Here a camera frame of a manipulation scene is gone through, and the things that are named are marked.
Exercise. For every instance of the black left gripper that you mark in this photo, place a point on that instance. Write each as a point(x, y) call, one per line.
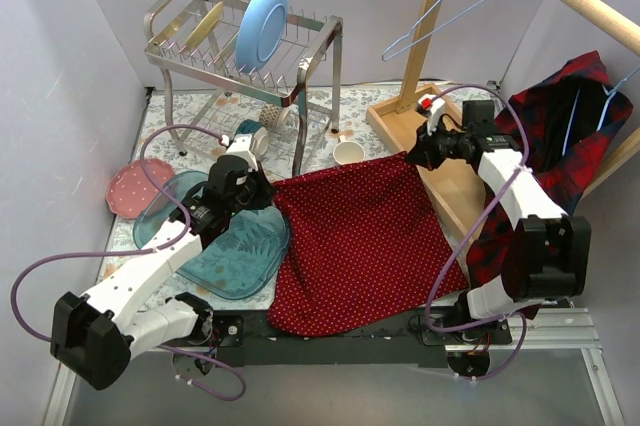
point(258, 191)

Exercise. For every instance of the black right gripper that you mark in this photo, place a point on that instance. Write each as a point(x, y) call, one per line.
point(427, 147)

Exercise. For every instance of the red polka dot cloth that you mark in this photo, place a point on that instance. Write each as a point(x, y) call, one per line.
point(366, 244)

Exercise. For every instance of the red plaid skirt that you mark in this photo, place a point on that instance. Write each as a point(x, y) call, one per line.
point(543, 112)

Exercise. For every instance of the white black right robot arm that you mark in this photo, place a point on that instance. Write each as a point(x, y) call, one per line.
point(547, 256)

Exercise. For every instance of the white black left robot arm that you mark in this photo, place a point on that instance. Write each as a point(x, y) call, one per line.
point(98, 333)

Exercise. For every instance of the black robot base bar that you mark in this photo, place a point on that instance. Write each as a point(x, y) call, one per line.
point(246, 338)

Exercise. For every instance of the clear blue glass tray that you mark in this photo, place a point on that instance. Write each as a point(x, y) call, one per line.
point(240, 262)

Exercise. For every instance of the patterned cup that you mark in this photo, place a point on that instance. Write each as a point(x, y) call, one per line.
point(273, 117)

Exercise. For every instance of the white ceramic mug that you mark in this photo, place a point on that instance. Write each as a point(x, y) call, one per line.
point(347, 152)

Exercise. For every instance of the floral tablecloth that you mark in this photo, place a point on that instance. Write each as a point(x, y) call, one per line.
point(221, 113)

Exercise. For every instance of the pink polka dot plate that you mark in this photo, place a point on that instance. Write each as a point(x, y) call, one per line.
point(130, 192)

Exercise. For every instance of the steel dish rack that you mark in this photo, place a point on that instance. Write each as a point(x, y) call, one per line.
point(283, 81)

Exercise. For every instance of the light blue plate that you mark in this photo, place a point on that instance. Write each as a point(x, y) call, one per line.
point(260, 33)

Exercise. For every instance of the cream yellow plate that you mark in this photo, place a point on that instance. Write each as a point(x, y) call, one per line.
point(203, 28)

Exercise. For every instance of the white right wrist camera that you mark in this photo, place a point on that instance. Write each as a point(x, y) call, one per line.
point(431, 108)

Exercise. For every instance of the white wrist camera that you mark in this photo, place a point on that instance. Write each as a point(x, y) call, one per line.
point(431, 108)
point(241, 146)

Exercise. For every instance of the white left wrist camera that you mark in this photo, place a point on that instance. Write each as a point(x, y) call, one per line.
point(241, 146)

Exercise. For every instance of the wooden clothes rack frame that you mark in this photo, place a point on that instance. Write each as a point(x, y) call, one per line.
point(457, 193)

